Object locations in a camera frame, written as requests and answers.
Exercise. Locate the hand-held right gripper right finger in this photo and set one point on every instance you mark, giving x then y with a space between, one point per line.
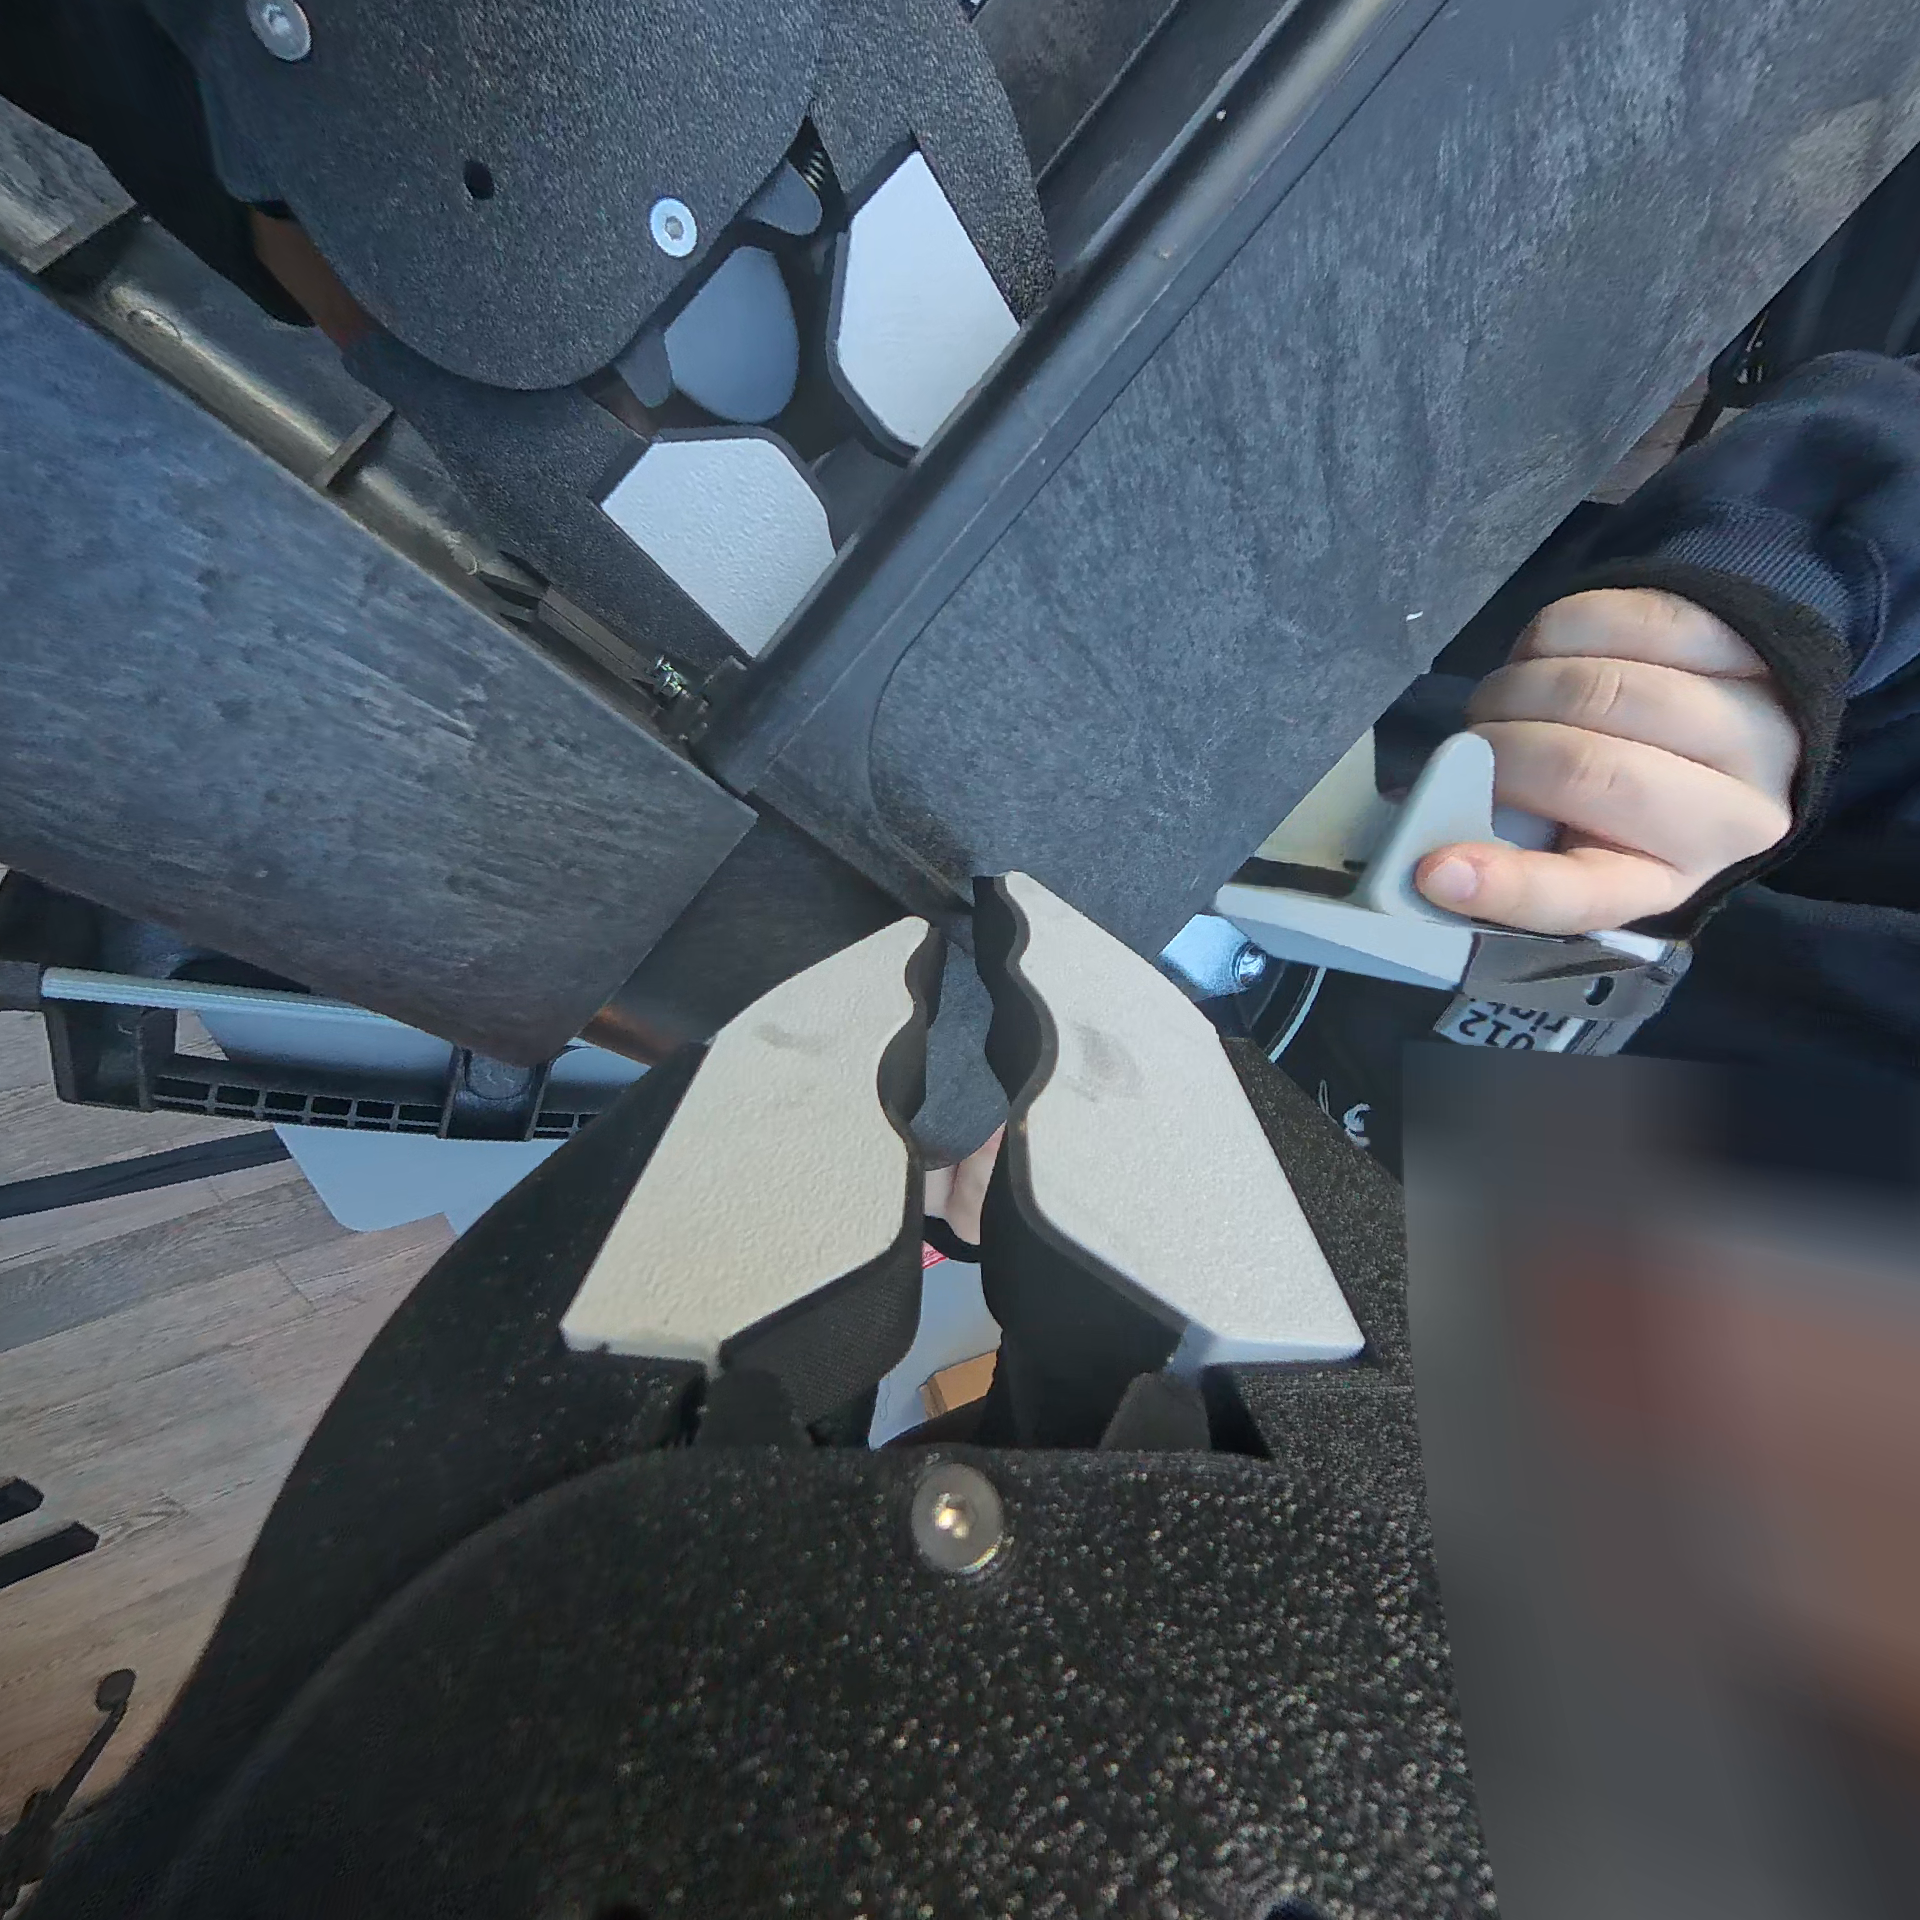
1171 1172

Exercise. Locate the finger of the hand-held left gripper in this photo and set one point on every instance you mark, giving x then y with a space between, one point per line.
922 300
720 524

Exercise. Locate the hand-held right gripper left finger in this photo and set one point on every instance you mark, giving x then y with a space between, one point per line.
750 1172

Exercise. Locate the person's left hand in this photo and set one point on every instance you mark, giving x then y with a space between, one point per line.
306 271

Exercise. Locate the person's right hand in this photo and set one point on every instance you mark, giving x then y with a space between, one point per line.
1650 750

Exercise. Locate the cardboard box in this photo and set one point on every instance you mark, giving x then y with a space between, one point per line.
961 1389

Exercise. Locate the white panel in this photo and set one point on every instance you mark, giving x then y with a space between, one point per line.
388 1185

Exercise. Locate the person's dark hoodie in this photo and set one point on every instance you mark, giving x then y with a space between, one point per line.
1799 991

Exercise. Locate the black plastic frame bar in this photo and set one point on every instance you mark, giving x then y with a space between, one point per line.
300 1102

